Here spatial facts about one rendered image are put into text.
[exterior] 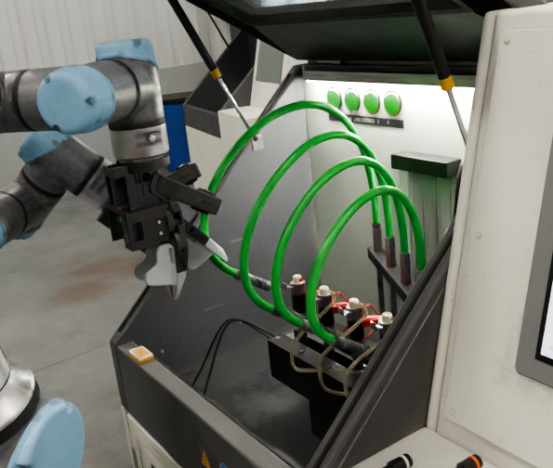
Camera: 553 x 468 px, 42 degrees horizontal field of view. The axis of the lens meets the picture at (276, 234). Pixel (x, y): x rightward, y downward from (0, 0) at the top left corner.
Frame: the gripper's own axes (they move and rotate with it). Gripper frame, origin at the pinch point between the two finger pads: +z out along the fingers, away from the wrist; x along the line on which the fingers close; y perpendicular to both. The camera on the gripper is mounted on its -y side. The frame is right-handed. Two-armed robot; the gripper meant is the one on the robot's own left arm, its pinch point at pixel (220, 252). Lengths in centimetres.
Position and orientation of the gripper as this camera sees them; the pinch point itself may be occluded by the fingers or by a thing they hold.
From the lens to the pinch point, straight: 120.3
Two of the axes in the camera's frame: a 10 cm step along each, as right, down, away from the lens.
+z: 7.7, 5.7, 3.0
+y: -5.4, 8.2, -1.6
